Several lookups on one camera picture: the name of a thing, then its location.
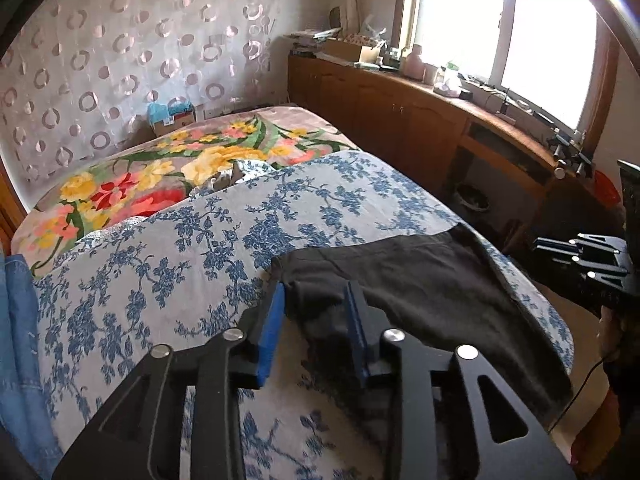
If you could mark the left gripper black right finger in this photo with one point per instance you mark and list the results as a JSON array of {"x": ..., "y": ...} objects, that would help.
[{"x": 372, "y": 354}]

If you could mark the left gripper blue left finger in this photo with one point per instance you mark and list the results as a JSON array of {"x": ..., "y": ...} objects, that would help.
[{"x": 269, "y": 334}]

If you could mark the black pants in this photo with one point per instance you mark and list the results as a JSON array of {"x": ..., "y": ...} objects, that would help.
[{"x": 443, "y": 289}]

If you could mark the person's right hand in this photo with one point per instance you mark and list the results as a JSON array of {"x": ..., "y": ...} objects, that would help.
[{"x": 612, "y": 328}]

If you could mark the long wooden cabinet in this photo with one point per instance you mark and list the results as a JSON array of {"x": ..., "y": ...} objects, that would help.
[{"x": 495, "y": 176}]

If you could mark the pink floral blanket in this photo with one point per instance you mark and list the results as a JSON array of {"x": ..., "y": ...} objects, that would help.
[{"x": 144, "y": 180}]

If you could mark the cardboard box with blue cloth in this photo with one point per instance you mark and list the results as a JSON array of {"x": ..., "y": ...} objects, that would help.
[{"x": 166, "y": 118}]

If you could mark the clear plastic bottle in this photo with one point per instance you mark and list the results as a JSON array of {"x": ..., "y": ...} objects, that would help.
[{"x": 447, "y": 81}]

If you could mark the blue denim clothes pile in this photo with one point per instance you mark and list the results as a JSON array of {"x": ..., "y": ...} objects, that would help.
[{"x": 24, "y": 413}]

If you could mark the pink bottle on sill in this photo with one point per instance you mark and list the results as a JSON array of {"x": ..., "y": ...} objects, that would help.
[{"x": 414, "y": 67}]

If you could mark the stack of papers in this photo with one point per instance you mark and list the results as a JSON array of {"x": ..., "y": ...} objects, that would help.
[{"x": 309, "y": 41}]

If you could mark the cardboard box on cabinet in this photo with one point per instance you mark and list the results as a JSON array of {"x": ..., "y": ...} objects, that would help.
[{"x": 352, "y": 53}]

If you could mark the sheer circle-pattern curtain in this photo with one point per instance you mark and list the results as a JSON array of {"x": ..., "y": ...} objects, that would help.
[{"x": 81, "y": 75}]

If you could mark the window with white frame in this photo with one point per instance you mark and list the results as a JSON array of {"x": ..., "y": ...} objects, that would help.
[{"x": 560, "y": 57}]

